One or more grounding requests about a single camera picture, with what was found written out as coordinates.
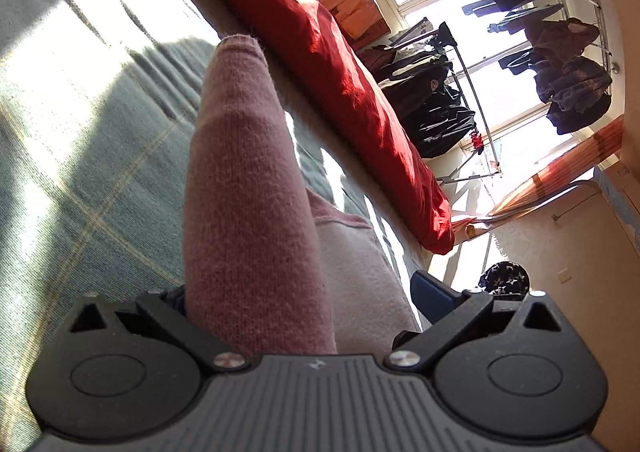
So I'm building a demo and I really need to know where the pink and white sweater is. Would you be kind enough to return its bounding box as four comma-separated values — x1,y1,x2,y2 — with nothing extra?
183,35,419,358

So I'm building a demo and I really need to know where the navy star-patterned garment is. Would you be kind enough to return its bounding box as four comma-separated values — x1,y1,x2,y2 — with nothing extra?
478,261,530,301

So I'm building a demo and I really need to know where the black hanging jacket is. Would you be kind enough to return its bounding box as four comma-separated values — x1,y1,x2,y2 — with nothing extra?
358,46,476,159

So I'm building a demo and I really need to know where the right orange curtain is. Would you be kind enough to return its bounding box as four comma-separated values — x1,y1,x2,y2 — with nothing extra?
452,114,624,243

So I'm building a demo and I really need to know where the green plaid bed blanket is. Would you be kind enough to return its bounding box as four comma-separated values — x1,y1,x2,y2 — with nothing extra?
0,0,434,452

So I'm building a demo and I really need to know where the metal drying rack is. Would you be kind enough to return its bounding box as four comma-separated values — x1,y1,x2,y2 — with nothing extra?
381,21,502,185

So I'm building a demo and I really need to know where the red duvet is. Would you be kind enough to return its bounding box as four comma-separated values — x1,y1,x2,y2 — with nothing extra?
223,0,454,254

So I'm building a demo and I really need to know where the orange hanging cloth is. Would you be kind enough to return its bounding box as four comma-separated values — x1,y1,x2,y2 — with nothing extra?
318,0,390,50

